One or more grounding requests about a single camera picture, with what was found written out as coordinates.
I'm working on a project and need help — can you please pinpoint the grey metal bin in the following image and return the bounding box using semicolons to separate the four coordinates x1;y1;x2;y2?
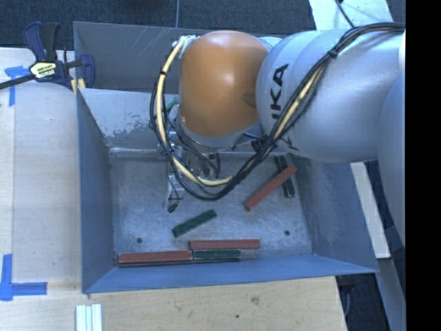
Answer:
72;21;380;294

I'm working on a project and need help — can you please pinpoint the dark green flat block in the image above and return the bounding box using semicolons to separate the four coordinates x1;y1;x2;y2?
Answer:
171;208;218;239
274;154;297;199
192;248;243;261

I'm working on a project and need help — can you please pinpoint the red-brown flat block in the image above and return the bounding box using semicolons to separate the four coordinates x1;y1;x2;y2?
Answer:
243;164;298;212
116;250;194;266
188;239;262;252

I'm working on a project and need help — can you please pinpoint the pale wood board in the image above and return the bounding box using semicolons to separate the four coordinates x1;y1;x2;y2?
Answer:
12;80;83;284

